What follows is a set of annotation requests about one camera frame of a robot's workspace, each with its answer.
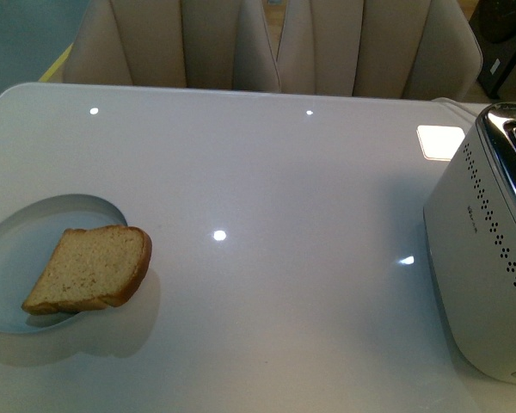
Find beige chair left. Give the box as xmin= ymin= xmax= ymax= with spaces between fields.
xmin=63 ymin=1 xmax=280 ymax=92

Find slice of brown bread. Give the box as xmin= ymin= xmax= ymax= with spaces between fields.
xmin=21 ymin=225 xmax=152 ymax=316

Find white toaster power cable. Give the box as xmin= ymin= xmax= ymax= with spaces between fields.
xmin=433 ymin=96 xmax=478 ymax=118

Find beige chair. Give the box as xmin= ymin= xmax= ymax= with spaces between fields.
xmin=63 ymin=1 xmax=280 ymax=92
xmin=277 ymin=0 xmax=482 ymax=100

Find dark cabinet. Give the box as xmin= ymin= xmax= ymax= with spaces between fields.
xmin=470 ymin=0 xmax=516 ymax=100

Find white chrome toaster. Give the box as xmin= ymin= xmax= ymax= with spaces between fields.
xmin=423 ymin=102 xmax=516 ymax=384

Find white round plate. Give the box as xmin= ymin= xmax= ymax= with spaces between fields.
xmin=0 ymin=194 xmax=126 ymax=334

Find beige chair right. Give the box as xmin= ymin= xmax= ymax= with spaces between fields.
xmin=277 ymin=0 xmax=482 ymax=100

